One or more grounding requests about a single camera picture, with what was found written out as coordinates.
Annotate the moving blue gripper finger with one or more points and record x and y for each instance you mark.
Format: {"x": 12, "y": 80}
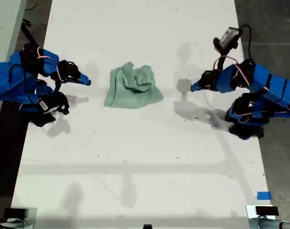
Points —
{"x": 197, "y": 86}
{"x": 84, "y": 78}

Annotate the pale green T-shirt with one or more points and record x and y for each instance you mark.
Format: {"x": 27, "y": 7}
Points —
{"x": 135, "y": 95}

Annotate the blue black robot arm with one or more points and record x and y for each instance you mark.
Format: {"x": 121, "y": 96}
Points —
{"x": 273, "y": 86}
{"x": 6, "y": 81}

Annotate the black stand leg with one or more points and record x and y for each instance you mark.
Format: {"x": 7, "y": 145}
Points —
{"x": 28, "y": 33}

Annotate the pale grey side table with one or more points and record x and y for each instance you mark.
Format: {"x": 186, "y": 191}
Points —
{"x": 4, "y": 23}

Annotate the short blue tape strip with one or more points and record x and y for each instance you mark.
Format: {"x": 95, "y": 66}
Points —
{"x": 264, "y": 195}

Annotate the small black box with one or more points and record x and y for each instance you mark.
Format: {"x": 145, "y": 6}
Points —
{"x": 266, "y": 211}
{"x": 16, "y": 213}

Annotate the tiny black block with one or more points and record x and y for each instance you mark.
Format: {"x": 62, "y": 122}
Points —
{"x": 148, "y": 226}

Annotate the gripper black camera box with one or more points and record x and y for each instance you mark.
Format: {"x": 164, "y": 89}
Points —
{"x": 229, "y": 35}
{"x": 52, "y": 102}

